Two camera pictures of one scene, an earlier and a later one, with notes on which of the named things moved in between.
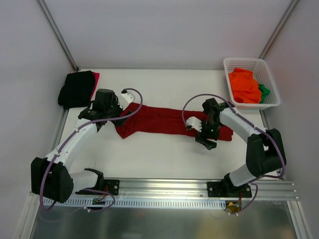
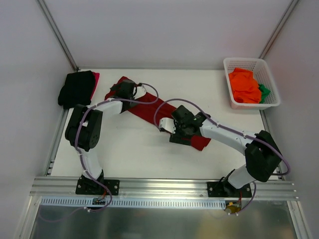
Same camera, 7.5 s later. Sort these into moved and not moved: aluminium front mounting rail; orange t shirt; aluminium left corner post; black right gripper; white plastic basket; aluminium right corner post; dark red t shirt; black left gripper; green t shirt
Moved: black right gripper; dark red t shirt; black left gripper
Not moved: green t shirt; orange t shirt; white plastic basket; aluminium left corner post; aluminium right corner post; aluminium front mounting rail
